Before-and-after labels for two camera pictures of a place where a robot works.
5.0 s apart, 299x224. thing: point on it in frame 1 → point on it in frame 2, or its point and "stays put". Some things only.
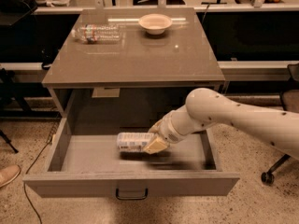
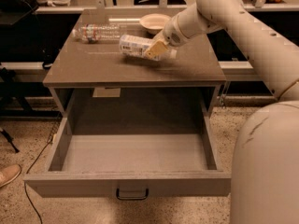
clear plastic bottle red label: x=98 y=34 stays put
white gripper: x=168 y=129 → x=170 y=35
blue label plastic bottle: x=133 y=142 → x=138 y=45
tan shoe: x=8 y=173 stays put
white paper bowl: x=155 y=23 stays put
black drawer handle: x=146 y=195 stays put
